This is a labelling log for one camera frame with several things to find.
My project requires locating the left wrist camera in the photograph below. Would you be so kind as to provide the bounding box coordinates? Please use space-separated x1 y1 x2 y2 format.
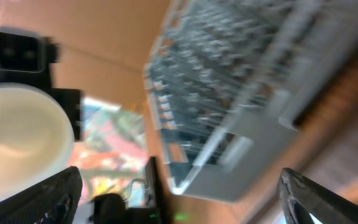
0 26 59 73

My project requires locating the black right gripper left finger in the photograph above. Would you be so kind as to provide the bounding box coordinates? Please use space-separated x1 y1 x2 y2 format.
0 166 83 224

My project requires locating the grey plastic dish rack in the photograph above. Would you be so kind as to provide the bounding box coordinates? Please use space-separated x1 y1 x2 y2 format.
145 0 358 202

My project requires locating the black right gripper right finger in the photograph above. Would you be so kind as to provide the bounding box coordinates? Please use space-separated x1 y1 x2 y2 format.
277 167 358 224

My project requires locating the small white cup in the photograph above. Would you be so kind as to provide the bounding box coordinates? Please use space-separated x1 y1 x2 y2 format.
0 84 75 197

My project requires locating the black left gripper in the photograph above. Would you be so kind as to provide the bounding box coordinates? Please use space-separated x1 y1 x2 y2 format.
0 56 83 141

